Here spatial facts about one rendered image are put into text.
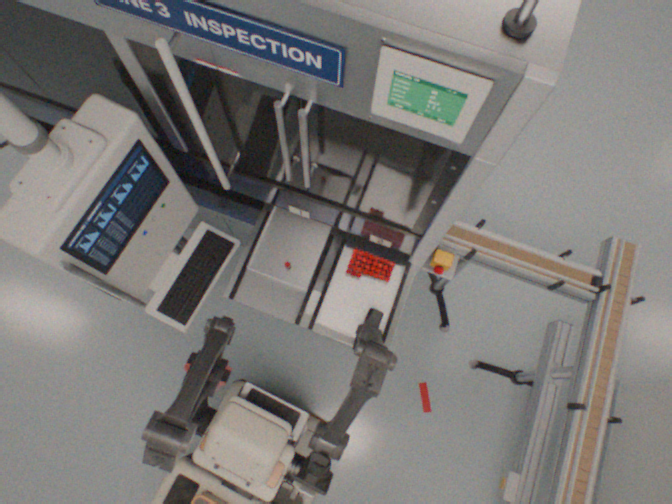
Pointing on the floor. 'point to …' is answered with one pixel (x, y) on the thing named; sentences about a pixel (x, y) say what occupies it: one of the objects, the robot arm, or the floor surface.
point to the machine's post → (489, 154)
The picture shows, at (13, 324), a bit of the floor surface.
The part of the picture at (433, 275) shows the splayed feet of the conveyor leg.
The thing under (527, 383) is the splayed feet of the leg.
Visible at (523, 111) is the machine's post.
